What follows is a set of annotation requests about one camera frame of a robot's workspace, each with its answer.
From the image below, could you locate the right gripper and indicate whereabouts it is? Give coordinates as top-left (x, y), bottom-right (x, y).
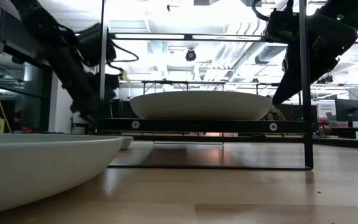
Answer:
top-left (272, 15), bottom-right (358, 106)

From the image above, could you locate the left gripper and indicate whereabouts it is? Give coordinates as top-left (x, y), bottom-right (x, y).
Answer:
top-left (67, 67), bottom-right (121, 126)

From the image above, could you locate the small white bowl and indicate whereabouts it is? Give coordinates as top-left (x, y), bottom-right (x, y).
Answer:
top-left (119, 136), bottom-right (134, 151)

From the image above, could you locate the large deep white plate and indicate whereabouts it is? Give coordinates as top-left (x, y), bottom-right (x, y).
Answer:
top-left (0, 133), bottom-right (124, 218)

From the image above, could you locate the wide white plate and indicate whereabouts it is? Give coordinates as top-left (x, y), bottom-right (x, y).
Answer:
top-left (129, 90), bottom-right (273, 121)

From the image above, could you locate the black metal shelf rack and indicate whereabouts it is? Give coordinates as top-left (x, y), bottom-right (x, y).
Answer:
top-left (98, 0), bottom-right (314, 171)

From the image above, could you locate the black partition panel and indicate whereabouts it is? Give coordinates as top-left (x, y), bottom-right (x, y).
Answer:
top-left (109, 98), bottom-right (133, 119)

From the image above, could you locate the white sign board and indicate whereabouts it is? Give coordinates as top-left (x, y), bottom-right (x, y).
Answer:
top-left (317, 100), bottom-right (337, 121)

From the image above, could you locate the black computer monitor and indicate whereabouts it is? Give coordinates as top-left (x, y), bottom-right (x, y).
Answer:
top-left (335, 98), bottom-right (358, 123)

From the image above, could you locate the dark glass cabinet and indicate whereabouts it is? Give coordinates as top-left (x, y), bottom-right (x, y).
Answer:
top-left (0, 18), bottom-right (53, 134)

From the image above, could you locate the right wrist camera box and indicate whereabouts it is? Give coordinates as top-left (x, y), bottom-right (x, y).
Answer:
top-left (264, 0), bottom-right (301, 44)

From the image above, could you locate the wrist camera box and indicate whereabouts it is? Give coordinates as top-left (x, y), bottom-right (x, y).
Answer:
top-left (76, 23), bottom-right (117, 67)
top-left (264, 0), bottom-right (301, 44)

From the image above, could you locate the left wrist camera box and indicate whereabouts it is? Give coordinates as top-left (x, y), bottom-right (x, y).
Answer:
top-left (76, 23), bottom-right (117, 67)

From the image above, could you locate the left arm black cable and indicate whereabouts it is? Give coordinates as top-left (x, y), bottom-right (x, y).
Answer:
top-left (106, 40), bottom-right (140, 73)

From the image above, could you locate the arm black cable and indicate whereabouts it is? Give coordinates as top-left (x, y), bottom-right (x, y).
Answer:
top-left (252, 0), bottom-right (270, 22)
top-left (106, 40), bottom-right (140, 73)

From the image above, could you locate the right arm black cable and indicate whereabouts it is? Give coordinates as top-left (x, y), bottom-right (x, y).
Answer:
top-left (252, 0), bottom-right (270, 22)

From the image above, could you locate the overhead light strip rail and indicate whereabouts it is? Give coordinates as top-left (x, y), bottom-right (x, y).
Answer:
top-left (109, 32), bottom-right (358, 43)

